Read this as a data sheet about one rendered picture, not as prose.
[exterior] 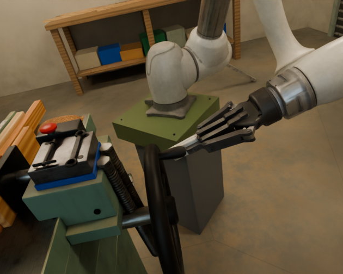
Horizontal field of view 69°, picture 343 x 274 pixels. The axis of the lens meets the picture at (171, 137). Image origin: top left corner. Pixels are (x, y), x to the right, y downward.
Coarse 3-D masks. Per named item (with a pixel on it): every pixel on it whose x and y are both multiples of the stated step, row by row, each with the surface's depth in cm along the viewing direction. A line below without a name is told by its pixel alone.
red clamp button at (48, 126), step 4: (44, 124) 46; (48, 124) 45; (52, 124) 45; (56, 124) 46; (40, 128) 45; (44, 128) 45; (48, 128) 44; (52, 128) 45; (44, 132) 44; (48, 132) 44
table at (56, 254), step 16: (16, 224) 44; (32, 224) 44; (48, 224) 43; (64, 224) 45; (80, 224) 46; (96, 224) 45; (112, 224) 44; (0, 240) 42; (16, 240) 41; (32, 240) 41; (48, 240) 40; (64, 240) 44; (80, 240) 45; (0, 256) 39; (16, 256) 39; (32, 256) 38; (48, 256) 38; (64, 256) 43; (0, 272) 37; (16, 272) 37; (32, 272) 36; (48, 272) 37; (64, 272) 42
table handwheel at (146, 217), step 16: (144, 160) 45; (160, 160) 59; (144, 176) 42; (160, 176) 42; (160, 192) 40; (144, 208) 51; (160, 208) 38; (176, 208) 52; (128, 224) 50; (144, 224) 51; (160, 224) 38; (176, 224) 51; (160, 240) 38; (176, 240) 59; (160, 256) 38; (176, 256) 52; (176, 272) 39
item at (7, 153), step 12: (12, 156) 46; (0, 168) 42; (12, 168) 45; (24, 168) 49; (0, 180) 41; (12, 180) 44; (24, 180) 46; (0, 192) 42; (12, 192) 44; (12, 204) 44; (24, 204) 46
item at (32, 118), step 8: (32, 104) 76; (40, 104) 78; (32, 112) 72; (40, 112) 77; (24, 120) 68; (32, 120) 71; (16, 128) 65; (32, 128) 70; (16, 136) 62; (8, 144) 59; (0, 152) 57
